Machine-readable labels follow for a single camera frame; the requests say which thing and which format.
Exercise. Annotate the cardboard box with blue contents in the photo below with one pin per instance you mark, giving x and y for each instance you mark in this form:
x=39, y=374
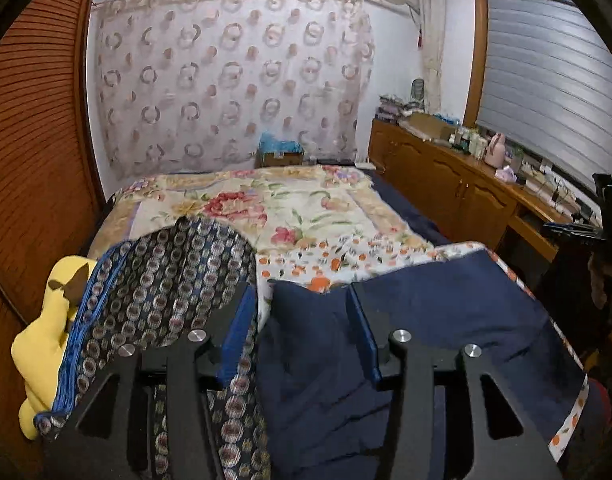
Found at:
x=281, y=157

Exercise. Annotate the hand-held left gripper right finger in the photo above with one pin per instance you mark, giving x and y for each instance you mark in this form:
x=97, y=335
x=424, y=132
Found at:
x=368, y=345

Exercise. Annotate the navy printed t-shirt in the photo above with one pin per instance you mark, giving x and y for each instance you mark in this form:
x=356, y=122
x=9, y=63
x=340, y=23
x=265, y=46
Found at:
x=311, y=360

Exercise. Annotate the black stand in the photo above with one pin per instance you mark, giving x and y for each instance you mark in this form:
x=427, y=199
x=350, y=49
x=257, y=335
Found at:
x=608, y=210

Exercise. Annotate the pink bottle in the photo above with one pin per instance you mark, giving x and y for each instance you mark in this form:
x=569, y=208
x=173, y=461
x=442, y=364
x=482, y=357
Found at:
x=496, y=152

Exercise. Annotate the navy bed sheet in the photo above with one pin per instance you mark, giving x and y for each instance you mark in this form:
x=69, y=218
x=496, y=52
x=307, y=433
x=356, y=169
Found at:
x=411, y=210

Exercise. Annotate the yellow plush toy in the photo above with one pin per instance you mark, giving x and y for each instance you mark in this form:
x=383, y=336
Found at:
x=35, y=360

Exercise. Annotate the wooden window frame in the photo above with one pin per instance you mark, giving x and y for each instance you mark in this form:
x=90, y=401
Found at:
x=478, y=60

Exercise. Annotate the beige window curtain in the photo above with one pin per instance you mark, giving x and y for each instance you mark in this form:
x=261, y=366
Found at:
x=431, y=35

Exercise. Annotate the open cardboard box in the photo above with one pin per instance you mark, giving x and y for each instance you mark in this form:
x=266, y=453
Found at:
x=431, y=125

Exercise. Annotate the wooden sideboard cabinet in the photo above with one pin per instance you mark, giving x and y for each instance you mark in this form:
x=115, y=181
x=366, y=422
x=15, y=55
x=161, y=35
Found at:
x=436, y=175

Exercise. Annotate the small fan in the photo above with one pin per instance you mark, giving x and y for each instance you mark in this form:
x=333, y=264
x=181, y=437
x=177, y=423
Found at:
x=418, y=92

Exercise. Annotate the floral blanket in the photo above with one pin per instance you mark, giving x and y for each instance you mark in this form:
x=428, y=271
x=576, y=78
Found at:
x=235, y=210

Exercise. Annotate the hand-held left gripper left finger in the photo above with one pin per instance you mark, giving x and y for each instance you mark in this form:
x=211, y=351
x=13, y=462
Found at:
x=238, y=330

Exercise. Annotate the circle-patterned sheer curtain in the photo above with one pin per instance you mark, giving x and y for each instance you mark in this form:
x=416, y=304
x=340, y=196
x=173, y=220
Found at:
x=225, y=85

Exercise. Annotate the dark circle-patterned garment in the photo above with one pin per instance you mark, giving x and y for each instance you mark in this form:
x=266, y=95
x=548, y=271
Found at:
x=160, y=280

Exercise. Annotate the stack of folded cloths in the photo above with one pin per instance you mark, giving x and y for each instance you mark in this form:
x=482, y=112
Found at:
x=393, y=110

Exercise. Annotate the row of small bottles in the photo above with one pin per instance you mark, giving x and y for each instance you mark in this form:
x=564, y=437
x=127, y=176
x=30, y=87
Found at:
x=466, y=140

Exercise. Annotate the orange-print bed sheet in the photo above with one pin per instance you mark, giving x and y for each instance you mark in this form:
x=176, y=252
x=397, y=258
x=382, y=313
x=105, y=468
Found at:
x=326, y=260

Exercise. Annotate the grey window blind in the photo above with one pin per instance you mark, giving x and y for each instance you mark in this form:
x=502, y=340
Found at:
x=546, y=85

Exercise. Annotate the wooden louvred wardrobe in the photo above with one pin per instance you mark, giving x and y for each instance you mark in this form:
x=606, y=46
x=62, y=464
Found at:
x=35, y=160

